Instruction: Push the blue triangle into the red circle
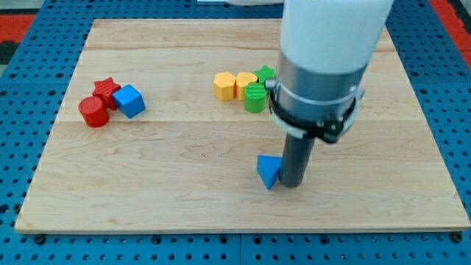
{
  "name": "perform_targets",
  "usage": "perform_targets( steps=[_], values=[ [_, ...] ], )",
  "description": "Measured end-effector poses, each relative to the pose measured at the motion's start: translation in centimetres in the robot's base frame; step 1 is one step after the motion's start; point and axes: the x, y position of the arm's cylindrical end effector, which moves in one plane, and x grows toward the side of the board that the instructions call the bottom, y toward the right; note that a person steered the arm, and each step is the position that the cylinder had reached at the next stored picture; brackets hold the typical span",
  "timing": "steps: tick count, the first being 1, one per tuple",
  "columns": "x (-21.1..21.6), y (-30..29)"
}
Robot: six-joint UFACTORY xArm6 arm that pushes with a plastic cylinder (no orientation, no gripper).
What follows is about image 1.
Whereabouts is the blue triangle block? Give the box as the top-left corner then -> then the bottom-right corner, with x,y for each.
257,155 -> 282,190

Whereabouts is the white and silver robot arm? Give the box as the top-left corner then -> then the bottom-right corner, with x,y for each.
275,0 -> 392,122

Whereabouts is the green cylinder block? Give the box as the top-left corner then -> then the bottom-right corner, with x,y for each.
244,82 -> 266,113

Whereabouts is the yellow hexagon block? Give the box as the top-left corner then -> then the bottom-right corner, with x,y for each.
213,72 -> 236,101

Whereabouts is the yellow rounded block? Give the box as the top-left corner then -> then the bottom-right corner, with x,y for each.
235,72 -> 258,101

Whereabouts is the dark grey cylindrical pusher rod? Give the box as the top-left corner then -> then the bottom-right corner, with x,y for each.
278,134 -> 315,188

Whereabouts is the green star block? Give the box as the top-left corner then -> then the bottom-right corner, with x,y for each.
253,65 -> 275,85

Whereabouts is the light wooden board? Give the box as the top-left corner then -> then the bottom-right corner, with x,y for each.
15,19 -> 470,235

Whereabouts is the blue cube block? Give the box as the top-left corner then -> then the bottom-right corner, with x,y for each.
112,84 -> 146,119

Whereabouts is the red star block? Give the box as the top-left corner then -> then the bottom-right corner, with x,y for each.
92,77 -> 121,110

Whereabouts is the red cylinder block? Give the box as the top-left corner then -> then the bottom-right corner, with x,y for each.
78,96 -> 110,127

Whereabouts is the black clamp ring with cable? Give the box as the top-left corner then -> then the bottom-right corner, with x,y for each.
264,77 -> 366,144

